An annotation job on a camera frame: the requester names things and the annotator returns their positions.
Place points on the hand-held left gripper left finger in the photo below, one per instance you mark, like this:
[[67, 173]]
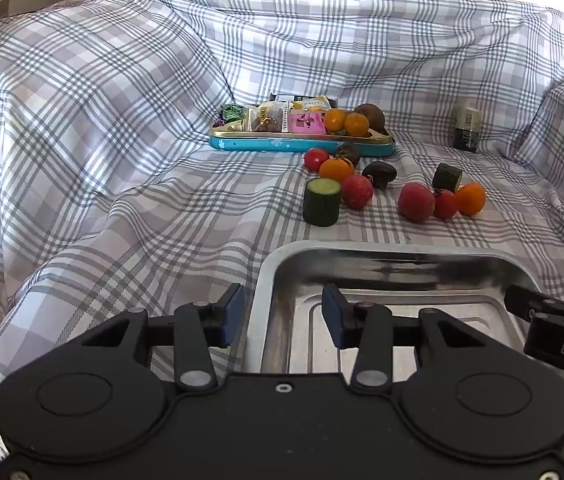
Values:
[[233, 317]]

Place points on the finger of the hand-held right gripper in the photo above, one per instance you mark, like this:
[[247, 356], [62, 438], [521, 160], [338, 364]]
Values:
[[529, 302]]

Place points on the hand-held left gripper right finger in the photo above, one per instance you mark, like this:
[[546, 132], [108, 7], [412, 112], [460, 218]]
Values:
[[333, 317]]

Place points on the metal tray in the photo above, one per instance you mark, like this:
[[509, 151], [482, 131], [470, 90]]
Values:
[[402, 280]]

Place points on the large cucumber piece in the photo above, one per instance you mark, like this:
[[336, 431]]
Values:
[[322, 205]]

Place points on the red radish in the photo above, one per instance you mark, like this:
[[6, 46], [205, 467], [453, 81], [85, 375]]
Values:
[[416, 202], [357, 191]]

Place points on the red cherry tomato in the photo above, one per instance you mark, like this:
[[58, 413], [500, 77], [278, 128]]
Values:
[[316, 160], [445, 205]]

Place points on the small cucumber piece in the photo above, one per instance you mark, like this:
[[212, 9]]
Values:
[[447, 177]]

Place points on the dark brown fruit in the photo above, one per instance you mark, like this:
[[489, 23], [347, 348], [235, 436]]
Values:
[[379, 174], [348, 152]]

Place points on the teal tin tray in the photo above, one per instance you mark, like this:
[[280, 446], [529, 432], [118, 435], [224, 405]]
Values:
[[282, 145]]

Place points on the pink snack packet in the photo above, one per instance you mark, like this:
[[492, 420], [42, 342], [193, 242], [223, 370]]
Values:
[[306, 122]]

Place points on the purple candy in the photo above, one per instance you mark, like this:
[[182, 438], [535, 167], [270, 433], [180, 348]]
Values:
[[218, 120]]

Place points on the clear nut snack packet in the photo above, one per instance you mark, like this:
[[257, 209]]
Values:
[[268, 117]]

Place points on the green candy wrapper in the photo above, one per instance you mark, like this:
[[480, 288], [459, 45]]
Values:
[[232, 112]]

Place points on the brown kiwi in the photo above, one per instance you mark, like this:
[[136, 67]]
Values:
[[371, 115]]

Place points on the grey plaid blanket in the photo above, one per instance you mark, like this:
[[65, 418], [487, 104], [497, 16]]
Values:
[[121, 135]]

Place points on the yellow snack packet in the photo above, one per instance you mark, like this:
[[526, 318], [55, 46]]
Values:
[[312, 103]]

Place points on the white cardboard box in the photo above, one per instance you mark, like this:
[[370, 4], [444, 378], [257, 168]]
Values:
[[26, 2]]

